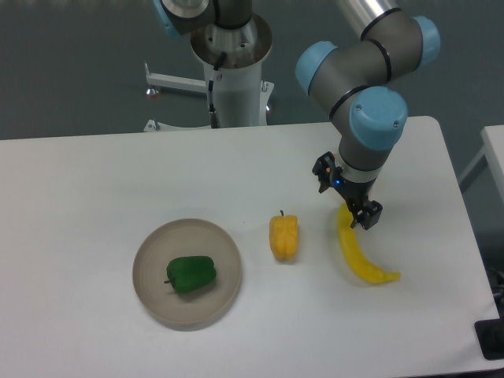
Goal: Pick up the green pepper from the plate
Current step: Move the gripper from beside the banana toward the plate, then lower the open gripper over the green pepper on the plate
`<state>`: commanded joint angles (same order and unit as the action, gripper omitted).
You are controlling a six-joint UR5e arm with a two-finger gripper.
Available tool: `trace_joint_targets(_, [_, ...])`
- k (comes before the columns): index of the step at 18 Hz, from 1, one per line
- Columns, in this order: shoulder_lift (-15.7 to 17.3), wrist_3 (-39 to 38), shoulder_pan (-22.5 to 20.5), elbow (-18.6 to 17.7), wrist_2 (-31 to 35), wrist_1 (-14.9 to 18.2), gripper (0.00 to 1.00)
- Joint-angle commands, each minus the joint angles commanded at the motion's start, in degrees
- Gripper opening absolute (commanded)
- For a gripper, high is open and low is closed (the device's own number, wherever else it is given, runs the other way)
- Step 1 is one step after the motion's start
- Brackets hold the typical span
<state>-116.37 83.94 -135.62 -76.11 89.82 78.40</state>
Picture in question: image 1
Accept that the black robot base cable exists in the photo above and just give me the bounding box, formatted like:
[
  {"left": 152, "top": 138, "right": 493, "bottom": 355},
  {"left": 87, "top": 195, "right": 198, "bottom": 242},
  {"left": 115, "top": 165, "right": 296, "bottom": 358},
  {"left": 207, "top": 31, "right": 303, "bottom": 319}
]
[{"left": 206, "top": 51, "right": 227, "bottom": 129}]

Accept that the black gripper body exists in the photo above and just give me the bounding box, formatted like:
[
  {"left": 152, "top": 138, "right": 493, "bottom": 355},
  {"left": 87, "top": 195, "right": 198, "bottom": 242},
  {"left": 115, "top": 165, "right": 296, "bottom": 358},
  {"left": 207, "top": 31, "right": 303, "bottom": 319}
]
[{"left": 332, "top": 172, "right": 373, "bottom": 205}]

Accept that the yellow banana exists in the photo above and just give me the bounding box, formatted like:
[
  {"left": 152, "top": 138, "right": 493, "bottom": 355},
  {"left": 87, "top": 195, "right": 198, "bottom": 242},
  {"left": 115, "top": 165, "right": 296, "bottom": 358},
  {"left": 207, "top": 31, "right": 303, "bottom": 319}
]
[{"left": 336, "top": 205, "right": 401, "bottom": 285}]

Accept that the white side table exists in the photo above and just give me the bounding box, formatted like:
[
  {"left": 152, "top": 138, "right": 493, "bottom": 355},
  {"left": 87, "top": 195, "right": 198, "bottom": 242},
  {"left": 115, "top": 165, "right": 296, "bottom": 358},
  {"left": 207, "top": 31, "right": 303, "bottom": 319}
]
[{"left": 458, "top": 124, "right": 503, "bottom": 198}]

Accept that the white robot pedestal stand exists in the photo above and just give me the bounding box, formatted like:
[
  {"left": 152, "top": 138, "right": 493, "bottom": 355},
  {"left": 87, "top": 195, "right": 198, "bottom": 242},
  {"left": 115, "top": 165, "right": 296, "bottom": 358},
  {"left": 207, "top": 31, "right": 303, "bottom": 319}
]
[{"left": 145, "top": 13, "right": 274, "bottom": 128}]

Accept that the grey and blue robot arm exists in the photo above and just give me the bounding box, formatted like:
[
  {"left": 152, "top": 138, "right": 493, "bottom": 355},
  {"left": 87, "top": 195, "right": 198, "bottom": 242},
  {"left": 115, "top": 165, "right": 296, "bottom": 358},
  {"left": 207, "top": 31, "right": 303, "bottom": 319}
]
[{"left": 154, "top": 1, "right": 440, "bottom": 229}]

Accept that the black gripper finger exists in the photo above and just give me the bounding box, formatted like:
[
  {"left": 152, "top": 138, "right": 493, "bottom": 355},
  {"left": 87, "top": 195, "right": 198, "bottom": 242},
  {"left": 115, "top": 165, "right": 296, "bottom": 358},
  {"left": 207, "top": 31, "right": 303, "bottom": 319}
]
[
  {"left": 312, "top": 151, "right": 342, "bottom": 193},
  {"left": 347, "top": 196, "right": 383, "bottom": 230}
]

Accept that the green bell pepper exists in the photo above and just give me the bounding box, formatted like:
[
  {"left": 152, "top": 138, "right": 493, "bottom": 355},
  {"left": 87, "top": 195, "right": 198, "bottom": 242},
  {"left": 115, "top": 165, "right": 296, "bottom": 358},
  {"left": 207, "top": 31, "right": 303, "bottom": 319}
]
[{"left": 164, "top": 256, "right": 217, "bottom": 294}]

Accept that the beige round plate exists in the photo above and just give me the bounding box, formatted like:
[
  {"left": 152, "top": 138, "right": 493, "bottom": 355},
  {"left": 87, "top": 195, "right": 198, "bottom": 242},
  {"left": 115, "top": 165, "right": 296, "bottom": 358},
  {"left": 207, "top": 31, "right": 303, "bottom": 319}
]
[{"left": 132, "top": 218, "right": 243, "bottom": 331}]

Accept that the yellow bell pepper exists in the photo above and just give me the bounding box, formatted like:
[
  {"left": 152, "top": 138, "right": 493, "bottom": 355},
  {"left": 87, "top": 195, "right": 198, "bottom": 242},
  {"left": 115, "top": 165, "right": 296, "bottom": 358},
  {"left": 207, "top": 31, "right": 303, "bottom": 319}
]
[{"left": 269, "top": 210, "right": 299, "bottom": 261}]

